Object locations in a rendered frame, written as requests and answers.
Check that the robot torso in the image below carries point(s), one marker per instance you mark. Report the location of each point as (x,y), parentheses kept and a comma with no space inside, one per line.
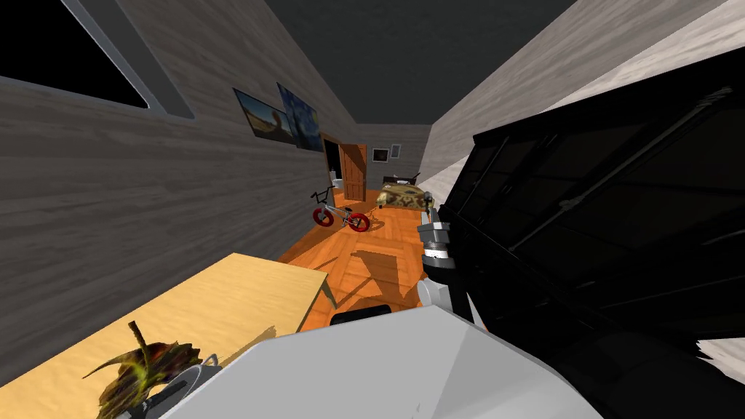
(378,372)

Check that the dark potted plant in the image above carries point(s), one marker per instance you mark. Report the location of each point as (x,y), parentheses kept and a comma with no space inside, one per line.
(145,366)

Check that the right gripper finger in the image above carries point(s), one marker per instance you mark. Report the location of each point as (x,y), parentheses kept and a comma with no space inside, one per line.
(429,201)

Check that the pale wooden table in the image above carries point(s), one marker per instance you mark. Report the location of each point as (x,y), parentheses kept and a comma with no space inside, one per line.
(233,302)

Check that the dark window with grey frame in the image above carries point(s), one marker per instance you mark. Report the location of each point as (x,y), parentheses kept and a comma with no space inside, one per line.
(58,46)

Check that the bed with patterned cover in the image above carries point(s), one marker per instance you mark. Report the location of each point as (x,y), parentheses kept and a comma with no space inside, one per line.
(403,195)

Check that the landscape picture on wall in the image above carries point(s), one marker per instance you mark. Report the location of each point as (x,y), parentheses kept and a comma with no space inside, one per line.
(265,118)

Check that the small grey framed picture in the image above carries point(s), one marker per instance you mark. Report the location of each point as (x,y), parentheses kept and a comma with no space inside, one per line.
(395,151)

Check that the red-wheeled bicycle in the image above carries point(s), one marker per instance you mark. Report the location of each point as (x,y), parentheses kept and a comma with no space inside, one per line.
(340,214)

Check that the brown wooden door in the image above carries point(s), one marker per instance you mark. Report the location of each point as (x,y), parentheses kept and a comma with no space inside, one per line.
(353,172)

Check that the black cupboard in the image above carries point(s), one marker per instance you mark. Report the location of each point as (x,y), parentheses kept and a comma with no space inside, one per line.
(611,233)

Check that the blue night sky picture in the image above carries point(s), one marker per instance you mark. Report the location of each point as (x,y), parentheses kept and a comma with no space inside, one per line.
(302,122)

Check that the small dark framed picture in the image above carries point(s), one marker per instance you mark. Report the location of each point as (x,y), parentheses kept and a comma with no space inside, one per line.
(380,155)

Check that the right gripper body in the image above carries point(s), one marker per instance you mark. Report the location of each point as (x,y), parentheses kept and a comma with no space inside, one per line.
(433,233)

